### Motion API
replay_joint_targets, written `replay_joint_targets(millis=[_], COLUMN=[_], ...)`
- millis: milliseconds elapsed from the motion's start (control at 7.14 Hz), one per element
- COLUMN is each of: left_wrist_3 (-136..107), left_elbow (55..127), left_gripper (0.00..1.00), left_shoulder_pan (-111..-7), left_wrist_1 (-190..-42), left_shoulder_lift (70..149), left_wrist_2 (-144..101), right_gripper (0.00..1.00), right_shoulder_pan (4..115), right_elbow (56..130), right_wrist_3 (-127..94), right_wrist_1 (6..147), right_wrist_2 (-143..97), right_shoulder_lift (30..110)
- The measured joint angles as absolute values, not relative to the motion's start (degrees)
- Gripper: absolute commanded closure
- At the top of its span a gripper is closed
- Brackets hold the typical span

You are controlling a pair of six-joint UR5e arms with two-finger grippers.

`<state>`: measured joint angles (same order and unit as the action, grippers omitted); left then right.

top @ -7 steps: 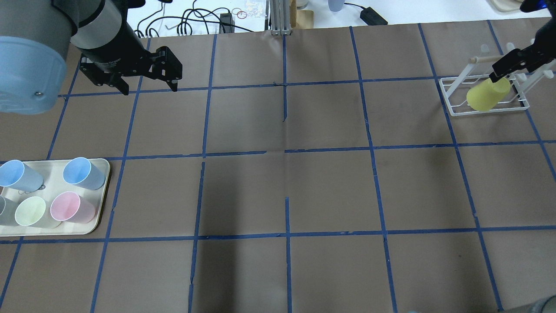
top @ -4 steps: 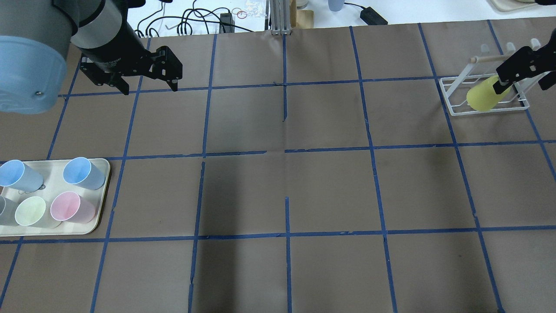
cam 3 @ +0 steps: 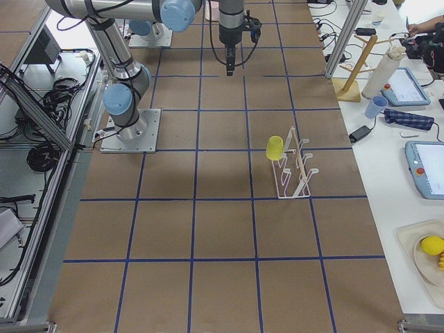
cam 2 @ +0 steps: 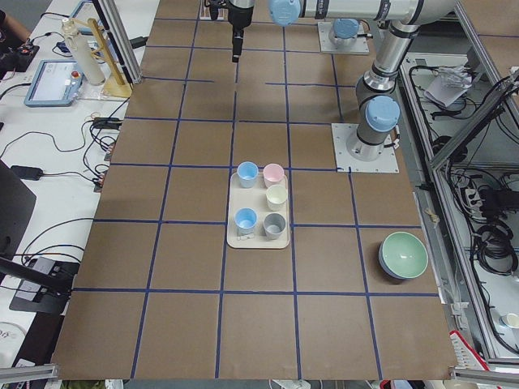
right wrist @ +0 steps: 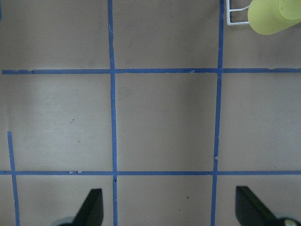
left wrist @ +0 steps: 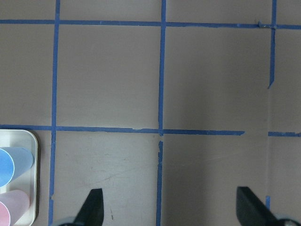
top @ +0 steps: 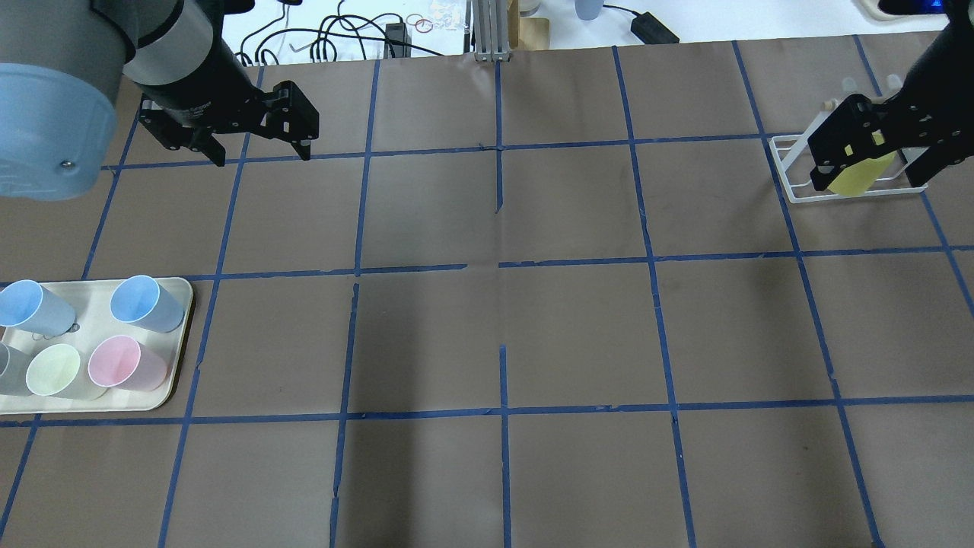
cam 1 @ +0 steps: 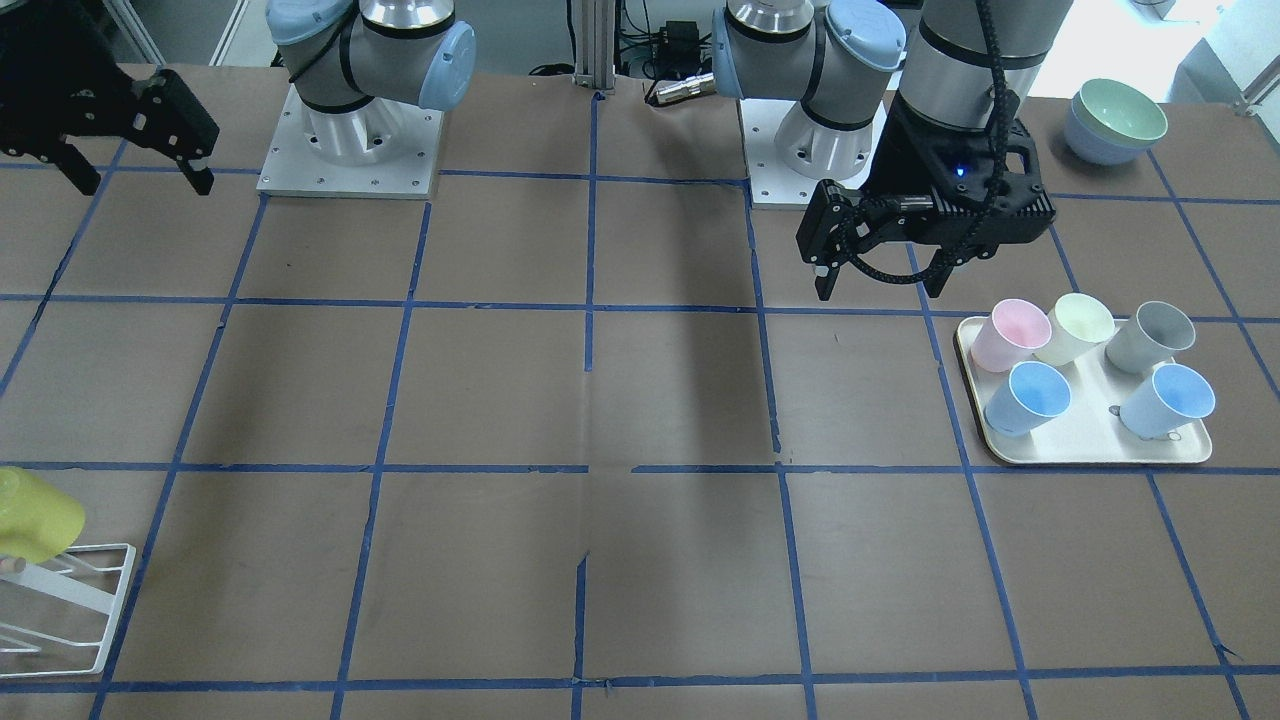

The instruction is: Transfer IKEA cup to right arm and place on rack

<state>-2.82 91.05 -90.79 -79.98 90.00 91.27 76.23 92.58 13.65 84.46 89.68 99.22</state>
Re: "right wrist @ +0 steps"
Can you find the yellow plastic cup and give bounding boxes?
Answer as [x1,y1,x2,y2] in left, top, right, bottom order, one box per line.
[247,0,301,35]

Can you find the white wire cup rack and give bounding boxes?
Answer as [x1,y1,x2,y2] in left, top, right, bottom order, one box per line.
[225,0,251,26]

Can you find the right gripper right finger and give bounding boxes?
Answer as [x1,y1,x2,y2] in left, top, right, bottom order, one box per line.
[235,186,301,226]

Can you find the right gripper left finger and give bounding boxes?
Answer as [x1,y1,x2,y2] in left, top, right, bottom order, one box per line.
[53,188,104,226]

